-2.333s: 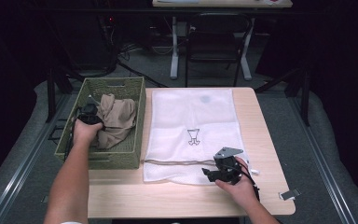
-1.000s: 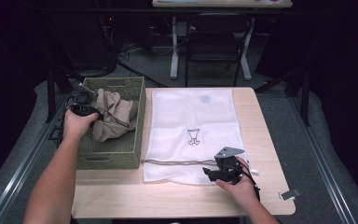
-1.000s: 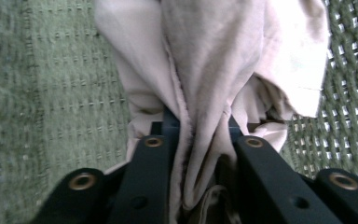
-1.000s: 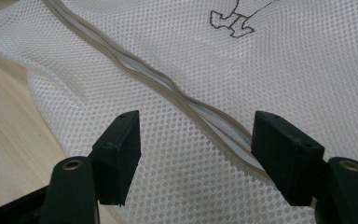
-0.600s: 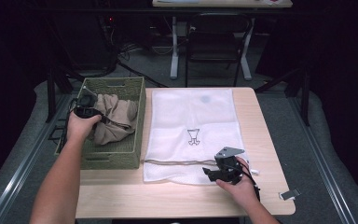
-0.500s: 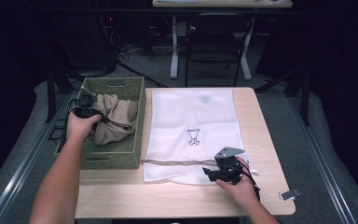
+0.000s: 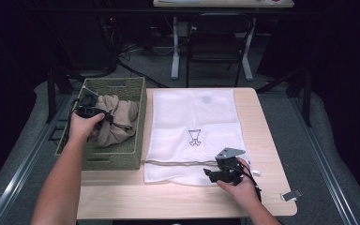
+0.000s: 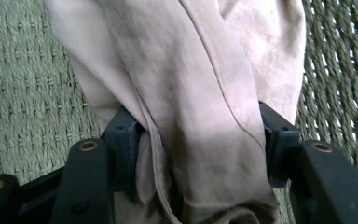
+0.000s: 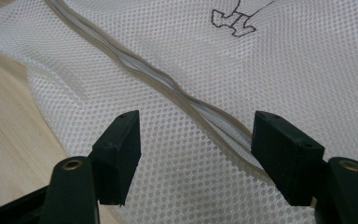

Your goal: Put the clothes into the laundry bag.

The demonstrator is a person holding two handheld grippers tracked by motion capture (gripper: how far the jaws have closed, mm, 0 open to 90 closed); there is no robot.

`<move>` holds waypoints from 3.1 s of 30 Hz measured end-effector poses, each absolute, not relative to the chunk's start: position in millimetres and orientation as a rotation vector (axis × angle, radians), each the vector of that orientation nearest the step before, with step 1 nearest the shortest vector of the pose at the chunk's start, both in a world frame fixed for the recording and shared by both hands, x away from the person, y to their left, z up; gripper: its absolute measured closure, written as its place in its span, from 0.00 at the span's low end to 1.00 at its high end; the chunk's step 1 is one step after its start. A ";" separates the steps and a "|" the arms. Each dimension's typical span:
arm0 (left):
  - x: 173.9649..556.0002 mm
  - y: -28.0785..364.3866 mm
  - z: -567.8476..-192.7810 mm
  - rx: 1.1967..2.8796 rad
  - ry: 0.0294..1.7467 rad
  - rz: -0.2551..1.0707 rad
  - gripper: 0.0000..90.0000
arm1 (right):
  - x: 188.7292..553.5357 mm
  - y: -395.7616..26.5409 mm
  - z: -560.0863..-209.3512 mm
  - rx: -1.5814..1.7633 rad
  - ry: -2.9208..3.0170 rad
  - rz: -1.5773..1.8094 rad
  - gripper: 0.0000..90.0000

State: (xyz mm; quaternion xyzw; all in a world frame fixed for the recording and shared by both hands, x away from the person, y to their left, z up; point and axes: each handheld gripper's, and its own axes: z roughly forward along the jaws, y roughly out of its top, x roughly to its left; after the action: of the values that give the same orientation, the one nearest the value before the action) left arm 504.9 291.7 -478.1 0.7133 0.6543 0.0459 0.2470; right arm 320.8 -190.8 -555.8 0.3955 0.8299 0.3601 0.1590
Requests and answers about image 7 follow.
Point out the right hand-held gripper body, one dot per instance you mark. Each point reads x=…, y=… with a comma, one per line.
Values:
x=229, y=168

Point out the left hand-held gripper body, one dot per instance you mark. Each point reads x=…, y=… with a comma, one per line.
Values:
x=88, y=106

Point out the beige cloth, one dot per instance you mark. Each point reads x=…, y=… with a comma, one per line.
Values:
x=122, y=118

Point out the green woven basket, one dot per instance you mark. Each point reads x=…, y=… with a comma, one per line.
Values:
x=112, y=161

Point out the white mesh laundry bag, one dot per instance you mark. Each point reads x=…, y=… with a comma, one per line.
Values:
x=193, y=112

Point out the person's left hand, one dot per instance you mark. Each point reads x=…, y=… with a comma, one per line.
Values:
x=82, y=128

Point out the person's right hand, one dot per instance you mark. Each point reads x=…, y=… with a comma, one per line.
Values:
x=243, y=192

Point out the black metal stand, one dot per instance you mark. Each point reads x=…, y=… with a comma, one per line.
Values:
x=307, y=100
x=51, y=93

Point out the grey tape piece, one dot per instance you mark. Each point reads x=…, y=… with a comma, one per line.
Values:
x=291, y=195

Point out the black folding chair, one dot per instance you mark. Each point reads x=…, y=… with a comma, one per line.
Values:
x=214, y=47

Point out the white-legged wooden desk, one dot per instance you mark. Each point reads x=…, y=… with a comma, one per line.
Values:
x=225, y=3

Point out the aluminium floor rail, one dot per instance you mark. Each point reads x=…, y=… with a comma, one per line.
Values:
x=320, y=156
x=29, y=156

